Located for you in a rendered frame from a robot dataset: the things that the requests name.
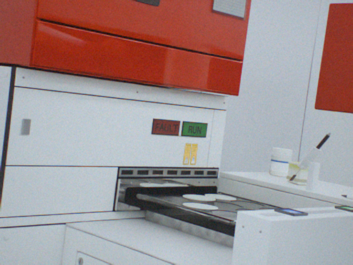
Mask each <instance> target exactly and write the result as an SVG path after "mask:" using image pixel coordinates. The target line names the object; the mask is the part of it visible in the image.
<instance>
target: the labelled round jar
mask: <svg viewBox="0 0 353 265"><path fill-rule="evenodd" d="M292 152H293V151H292V150H288V149H281V148H272V153H273V154H272V155H271V161H270V170H269V174H270V175H272V176H277V177H287V175H288V167H289V163H288V161H291V160H292V157H291V156H292Z"/></svg>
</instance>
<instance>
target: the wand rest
mask: <svg viewBox="0 0 353 265"><path fill-rule="evenodd" d="M320 152H321V148H320V149H317V148H316V147H313V148H312V149H311V150H310V152H309V153H308V154H307V155H306V157H305V158H304V159H303V160H302V161H301V162H300V163H299V165H298V167H300V168H301V169H307V168H308V167H309V168H308V176H307V184H306V190H310V191H317V184H318V176H319V168H320V163H315V162H313V161H314V159H315V158H316V157H317V156H318V155H319V153H320Z"/></svg>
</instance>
